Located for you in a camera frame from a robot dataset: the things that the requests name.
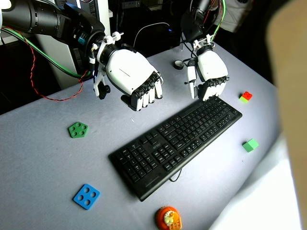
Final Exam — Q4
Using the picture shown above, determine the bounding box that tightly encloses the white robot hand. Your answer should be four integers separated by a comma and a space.
105, 48, 165, 112
184, 49, 230, 102

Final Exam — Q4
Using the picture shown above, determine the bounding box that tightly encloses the black computer keyboard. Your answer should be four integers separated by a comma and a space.
107, 96, 243, 202

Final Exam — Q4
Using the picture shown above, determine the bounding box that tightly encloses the person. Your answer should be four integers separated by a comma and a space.
214, 0, 255, 33

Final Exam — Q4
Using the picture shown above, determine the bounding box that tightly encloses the white column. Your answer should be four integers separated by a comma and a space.
35, 0, 113, 90

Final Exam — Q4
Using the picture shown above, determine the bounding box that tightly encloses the green pentagon block with holes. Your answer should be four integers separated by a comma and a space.
68, 121, 89, 139

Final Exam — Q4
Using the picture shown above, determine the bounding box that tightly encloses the green cube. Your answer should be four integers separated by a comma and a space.
242, 138, 260, 153

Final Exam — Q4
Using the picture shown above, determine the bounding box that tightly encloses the grey table cloth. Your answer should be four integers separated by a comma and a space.
0, 42, 292, 230

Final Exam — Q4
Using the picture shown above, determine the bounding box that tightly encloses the blue square block with holes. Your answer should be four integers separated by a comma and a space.
72, 184, 101, 210

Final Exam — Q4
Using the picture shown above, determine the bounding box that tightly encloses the orange toy cake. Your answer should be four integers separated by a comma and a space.
154, 206, 183, 230

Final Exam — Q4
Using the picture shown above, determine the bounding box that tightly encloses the thin white cable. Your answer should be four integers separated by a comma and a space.
133, 22, 170, 48

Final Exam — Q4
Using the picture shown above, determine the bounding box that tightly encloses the green cable of arm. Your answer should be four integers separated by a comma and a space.
0, 28, 93, 79
211, 0, 227, 43

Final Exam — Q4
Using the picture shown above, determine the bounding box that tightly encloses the red and black twisted cable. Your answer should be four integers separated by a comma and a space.
1, 26, 90, 102

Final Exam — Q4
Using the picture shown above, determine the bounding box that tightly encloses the black keyboard cable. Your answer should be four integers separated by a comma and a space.
169, 167, 183, 183

